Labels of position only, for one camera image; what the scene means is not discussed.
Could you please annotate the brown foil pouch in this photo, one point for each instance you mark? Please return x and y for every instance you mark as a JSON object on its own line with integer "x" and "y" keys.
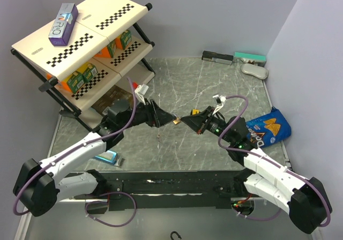
{"x": 116, "y": 93}

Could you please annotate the grey oval case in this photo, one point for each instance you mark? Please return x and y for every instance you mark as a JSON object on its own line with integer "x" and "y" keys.
{"x": 256, "y": 71}

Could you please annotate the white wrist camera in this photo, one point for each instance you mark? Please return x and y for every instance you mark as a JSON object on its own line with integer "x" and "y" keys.
{"x": 140, "y": 91}
{"x": 220, "y": 102}

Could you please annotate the blue Doritos chip bag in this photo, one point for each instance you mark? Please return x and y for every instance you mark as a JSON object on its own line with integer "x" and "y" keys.
{"x": 268, "y": 129}

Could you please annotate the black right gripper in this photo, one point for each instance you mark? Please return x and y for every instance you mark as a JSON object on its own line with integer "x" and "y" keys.
{"x": 198, "y": 122}

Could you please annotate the yellow padlock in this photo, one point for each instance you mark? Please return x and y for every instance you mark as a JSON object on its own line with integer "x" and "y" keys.
{"x": 194, "y": 112}

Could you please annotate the purple silver box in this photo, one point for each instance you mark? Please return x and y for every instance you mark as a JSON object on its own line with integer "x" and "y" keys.
{"x": 63, "y": 25}

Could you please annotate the teal white box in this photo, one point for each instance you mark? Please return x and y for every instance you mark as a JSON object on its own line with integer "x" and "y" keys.
{"x": 241, "y": 57}

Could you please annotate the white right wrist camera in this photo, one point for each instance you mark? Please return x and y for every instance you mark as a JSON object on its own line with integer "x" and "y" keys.
{"x": 220, "y": 102}

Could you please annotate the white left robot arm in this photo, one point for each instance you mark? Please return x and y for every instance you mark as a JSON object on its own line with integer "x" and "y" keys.
{"x": 40, "y": 185}

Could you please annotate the black rectangular box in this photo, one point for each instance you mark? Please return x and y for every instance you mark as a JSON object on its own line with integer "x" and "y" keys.
{"x": 217, "y": 58}

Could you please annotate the blue toothpaste box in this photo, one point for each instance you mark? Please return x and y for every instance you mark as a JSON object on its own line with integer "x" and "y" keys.
{"x": 110, "y": 157}

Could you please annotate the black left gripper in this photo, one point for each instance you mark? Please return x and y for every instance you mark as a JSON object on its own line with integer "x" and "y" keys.
{"x": 156, "y": 116}

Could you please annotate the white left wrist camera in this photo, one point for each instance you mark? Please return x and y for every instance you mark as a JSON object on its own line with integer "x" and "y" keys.
{"x": 140, "y": 91}

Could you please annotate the black hook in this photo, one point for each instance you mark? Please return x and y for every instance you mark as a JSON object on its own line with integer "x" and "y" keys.
{"x": 174, "y": 234}

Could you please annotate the brass padlock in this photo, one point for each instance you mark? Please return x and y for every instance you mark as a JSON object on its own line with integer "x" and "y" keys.
{"x": 177, "y": 120}

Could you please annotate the white checkered shelf rack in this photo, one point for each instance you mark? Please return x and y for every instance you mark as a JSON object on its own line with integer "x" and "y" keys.
{"x": 99, "y": 22}

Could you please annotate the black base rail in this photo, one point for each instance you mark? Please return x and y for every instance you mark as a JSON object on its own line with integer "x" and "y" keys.
{"x": 172, "y": 189}

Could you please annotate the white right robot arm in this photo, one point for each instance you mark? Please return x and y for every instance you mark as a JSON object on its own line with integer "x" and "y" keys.
{"x": 304, "y": 200}

